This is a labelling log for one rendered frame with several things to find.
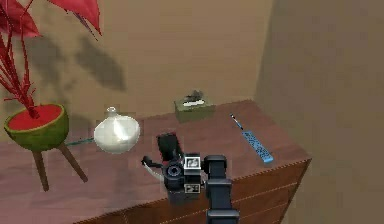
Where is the green tissue box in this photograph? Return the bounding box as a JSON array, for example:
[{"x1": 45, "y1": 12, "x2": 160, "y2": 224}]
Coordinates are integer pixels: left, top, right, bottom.
[{"x1": 173, "y1": 89, "x2": 217, "y2": 124}]

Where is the brown wooden chest of drawers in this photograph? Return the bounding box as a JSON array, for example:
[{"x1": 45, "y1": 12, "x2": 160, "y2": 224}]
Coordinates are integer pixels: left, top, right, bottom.
[{"x1": 0, "y1": 99, "x2": 313, "y2": 224}]

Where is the teal thin stick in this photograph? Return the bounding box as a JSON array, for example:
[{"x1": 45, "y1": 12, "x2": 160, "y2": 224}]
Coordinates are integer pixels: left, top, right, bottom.
[{"x1": 65, "y1": 137, "x2": 96, "y2": 148}]

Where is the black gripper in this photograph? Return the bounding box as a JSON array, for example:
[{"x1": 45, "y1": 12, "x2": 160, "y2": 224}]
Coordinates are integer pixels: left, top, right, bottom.
[{"x1": 140, "y1": 155, "x2": 188, "y2": 205}]

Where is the white round vase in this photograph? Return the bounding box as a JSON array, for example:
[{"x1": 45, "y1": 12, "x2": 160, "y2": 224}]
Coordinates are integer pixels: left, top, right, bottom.
[{"x1": 93, "y1": 106, "x2": 141, "y2": 155}]

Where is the black blocky object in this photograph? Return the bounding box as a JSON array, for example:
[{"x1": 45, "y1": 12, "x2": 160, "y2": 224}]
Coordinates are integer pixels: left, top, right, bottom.
[{"x1": 156, "y1": 132, "x2": 184, "y2": 162}]

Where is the red plant in green pot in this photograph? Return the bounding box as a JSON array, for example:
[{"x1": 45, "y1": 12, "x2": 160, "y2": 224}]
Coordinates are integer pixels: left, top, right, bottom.
[{"x1": 0, "y1": 0, "x2": 103, "y2": 193}]

